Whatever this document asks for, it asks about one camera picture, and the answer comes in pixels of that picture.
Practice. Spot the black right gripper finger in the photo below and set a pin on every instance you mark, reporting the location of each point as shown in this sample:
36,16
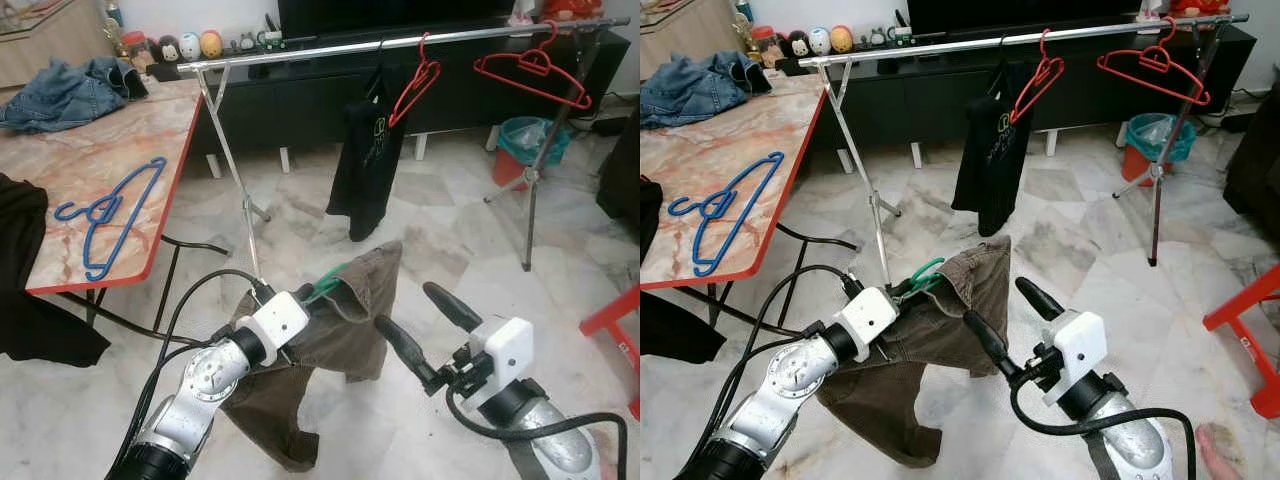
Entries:
992,342
452,308
405,345
1040,300

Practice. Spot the brown trousers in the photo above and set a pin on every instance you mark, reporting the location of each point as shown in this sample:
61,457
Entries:
330,350
930,360

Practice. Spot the green plastic hanger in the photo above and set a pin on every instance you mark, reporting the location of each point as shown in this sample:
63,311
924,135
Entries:
325,288
925,275

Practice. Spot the red plastic hanger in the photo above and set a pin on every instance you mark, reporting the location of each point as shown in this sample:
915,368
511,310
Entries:
1048,65
1157,60
535,62
424,66

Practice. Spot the blue plastic hanger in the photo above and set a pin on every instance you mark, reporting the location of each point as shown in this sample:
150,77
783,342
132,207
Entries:
718,203
108,205

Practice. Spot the black t-shirt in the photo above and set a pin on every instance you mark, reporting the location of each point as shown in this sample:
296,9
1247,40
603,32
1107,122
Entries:
365,170
990,160

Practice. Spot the red plastic stool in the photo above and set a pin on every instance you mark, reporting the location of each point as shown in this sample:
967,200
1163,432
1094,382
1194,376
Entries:
1245,300
610,315

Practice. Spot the orange bin with teal bag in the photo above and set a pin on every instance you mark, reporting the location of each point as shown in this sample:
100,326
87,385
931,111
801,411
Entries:
520,140
1150,135

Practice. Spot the black garment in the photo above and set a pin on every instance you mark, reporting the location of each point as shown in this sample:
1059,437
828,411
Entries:
670,330
30,300

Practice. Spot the black TV console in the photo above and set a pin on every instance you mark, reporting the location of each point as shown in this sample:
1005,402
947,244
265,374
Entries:
920,100
300,100

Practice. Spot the silver metal clothes rack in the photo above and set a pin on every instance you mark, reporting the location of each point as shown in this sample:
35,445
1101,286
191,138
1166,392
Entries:
300,50
920,47

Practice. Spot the black television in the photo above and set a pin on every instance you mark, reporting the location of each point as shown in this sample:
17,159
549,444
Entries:
400,15
1020,12

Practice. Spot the white green mug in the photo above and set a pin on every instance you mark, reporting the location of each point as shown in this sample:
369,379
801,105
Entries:
900,30
270,35

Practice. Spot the white tissue box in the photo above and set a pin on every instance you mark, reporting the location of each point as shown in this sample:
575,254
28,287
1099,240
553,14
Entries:
1152,8
522,12

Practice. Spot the marble-top folding table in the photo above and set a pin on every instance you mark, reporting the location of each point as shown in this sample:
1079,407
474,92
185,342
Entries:
720,140
90,140

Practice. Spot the blue denim jacket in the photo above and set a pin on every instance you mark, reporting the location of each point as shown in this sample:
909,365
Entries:
60,100
690,95

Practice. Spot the red costumed doll figurine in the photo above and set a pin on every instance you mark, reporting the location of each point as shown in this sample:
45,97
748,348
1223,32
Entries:
1198,6
570,8

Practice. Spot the white round doll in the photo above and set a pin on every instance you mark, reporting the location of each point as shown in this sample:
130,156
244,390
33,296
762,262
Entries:
820,43
190,47

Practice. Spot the light wooden cabinet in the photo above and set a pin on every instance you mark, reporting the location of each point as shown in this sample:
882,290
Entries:
50,45
690,40

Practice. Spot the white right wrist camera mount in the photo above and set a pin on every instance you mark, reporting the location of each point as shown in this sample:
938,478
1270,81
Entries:
1075,345
505,350

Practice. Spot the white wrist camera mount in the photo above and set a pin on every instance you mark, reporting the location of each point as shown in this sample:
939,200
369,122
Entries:
865,320
505,350
275,325
1075,345

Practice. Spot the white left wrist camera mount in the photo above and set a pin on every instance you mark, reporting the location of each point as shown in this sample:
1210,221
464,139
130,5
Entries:
865,320
275,325

